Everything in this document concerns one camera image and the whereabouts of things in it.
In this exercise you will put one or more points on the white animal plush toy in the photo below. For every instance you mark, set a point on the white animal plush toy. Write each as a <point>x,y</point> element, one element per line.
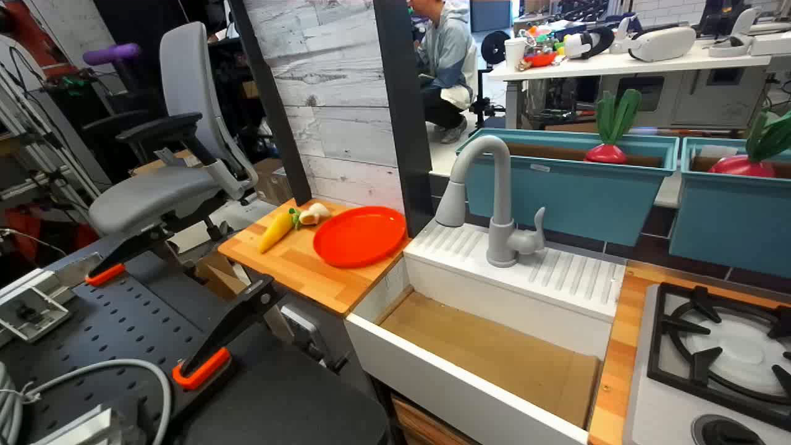
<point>311,216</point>

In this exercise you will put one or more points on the orange carrot plush toy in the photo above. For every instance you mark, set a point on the orange carrot plush toy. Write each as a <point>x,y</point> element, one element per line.
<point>274,232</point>

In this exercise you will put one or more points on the red round plate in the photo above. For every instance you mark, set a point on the red round plate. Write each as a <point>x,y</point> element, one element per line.
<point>359,239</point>

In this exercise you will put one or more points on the grey toy faucet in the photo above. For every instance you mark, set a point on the grey toy faucet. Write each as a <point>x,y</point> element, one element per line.
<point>500,223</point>

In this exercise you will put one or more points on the white toy sink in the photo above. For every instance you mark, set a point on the white toy sink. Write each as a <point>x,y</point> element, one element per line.
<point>461,386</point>

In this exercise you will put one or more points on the red radish plush toy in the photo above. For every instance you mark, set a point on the red radish plush toy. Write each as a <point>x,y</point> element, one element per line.
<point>605,151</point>
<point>736,166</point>

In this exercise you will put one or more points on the toy gas stove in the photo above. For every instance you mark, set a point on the toy gas stove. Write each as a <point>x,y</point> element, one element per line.
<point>659,412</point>

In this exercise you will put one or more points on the grey wood-print backdrop panel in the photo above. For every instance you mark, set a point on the grey wood-print backdrop panel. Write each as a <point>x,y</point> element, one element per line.
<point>330,100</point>

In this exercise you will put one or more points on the teal planter box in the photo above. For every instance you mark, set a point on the teal planter box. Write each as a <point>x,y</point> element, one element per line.
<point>568,198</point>
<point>733,223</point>

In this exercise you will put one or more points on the black round device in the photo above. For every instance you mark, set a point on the black round device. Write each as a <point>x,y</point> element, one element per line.
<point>495,48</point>

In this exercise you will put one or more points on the white cup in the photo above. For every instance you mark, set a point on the white cup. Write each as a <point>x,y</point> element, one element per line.
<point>514,56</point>

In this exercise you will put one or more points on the grey office chair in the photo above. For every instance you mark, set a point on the grey office chair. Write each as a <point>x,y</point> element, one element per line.
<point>148,202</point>

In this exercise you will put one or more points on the white desk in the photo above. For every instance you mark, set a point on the white desk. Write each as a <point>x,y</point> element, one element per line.
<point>608,66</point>

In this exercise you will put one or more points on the black perforated board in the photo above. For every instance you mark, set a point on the black perforated board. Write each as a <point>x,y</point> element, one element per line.
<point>107,321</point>

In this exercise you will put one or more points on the white headset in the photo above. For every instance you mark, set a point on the white headset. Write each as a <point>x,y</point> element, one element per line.
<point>662,42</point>

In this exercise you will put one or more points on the purple roller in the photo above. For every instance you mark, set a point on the purple roller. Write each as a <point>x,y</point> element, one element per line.
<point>111,56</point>

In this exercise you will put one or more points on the black vertical post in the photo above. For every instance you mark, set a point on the black vertical post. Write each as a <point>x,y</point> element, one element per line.
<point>403,124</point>

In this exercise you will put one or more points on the black backdrop frame bar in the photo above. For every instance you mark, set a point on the black backdrop frame bar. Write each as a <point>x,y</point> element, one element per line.
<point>272,106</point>

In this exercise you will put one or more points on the metal bracket plate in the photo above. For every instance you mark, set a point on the metal bracket plate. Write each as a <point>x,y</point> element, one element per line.
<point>33,312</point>

